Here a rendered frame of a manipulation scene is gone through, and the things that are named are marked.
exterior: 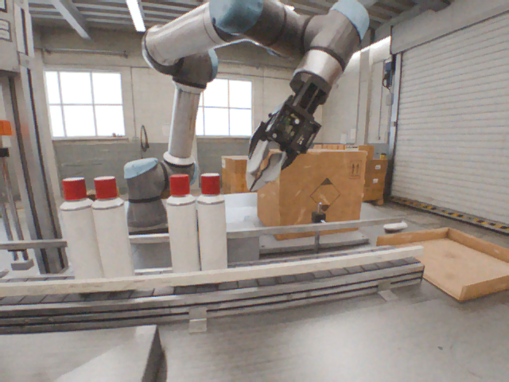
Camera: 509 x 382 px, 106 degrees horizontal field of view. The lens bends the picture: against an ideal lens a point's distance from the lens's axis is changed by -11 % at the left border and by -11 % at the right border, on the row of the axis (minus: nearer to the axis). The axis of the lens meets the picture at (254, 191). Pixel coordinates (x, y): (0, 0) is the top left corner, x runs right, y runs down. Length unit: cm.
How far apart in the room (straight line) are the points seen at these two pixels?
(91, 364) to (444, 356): 49
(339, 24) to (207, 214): 38
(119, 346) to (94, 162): 592
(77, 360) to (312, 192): 61
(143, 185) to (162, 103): 519
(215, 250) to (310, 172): 38
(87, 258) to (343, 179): 67
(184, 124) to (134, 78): 536
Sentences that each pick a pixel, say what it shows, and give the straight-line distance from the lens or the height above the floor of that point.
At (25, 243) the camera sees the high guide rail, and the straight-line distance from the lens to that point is 59.
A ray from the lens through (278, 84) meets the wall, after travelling 667.
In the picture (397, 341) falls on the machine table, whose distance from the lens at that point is 47.
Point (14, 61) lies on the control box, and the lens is 67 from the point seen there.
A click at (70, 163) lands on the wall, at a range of 640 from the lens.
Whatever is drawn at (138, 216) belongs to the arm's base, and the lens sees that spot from 86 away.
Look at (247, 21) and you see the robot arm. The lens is 40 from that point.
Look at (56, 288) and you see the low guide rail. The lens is 50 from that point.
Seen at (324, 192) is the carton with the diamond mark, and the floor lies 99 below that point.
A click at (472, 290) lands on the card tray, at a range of 63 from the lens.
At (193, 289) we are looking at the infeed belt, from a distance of 44.
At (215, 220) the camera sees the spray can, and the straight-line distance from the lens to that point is 39.
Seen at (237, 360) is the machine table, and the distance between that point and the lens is 39.
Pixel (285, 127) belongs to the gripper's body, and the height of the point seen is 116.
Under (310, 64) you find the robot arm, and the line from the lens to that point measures 41.
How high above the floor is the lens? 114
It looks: 12 degrees down
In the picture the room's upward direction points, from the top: straight up
